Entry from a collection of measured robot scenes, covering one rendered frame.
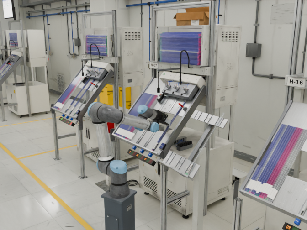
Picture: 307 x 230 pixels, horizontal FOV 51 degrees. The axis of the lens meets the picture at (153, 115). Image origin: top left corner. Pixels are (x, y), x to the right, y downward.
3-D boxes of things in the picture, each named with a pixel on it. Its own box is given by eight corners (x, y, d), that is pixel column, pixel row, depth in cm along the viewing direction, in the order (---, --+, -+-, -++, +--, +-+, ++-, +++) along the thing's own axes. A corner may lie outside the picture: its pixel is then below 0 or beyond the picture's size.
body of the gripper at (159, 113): (169, 115, 260) (159, 110, 252) (165, 125, 259) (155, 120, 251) (162, 113, 266) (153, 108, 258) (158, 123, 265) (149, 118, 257)
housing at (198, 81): (204, 93, 276) (196, 83, 267) (166, 86, 313) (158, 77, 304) (209, 86, 278) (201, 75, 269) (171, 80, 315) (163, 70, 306)
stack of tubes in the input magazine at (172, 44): (198, 65, 267) (199, 32, 260) (159, 61, 305) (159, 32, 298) (209, 64, 274) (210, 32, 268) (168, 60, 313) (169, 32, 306)
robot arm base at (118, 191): (121, 200, 218) (121, 187, 216) (103, 195, 226) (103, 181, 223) (134, 191, 231) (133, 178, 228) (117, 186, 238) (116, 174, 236)
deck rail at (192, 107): (163, 159, 256) (159, 155, 253) (161, 158, 258) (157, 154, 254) (208, 89, 275) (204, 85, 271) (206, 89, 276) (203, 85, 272)
